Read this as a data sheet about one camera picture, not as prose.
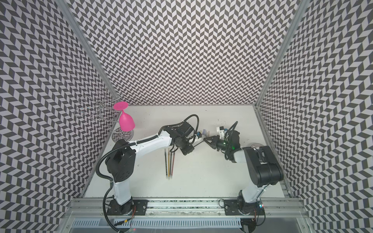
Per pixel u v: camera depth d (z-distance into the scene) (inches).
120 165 19.1
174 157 35.9
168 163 34.8
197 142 32.9
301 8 26.4
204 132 40.2
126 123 32.5
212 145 32.4
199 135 31.3
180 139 26.3
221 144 31.9
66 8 28.3
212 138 33.1
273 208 29.8
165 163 34.9
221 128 34.1
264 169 18.4
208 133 40.0
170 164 34.3
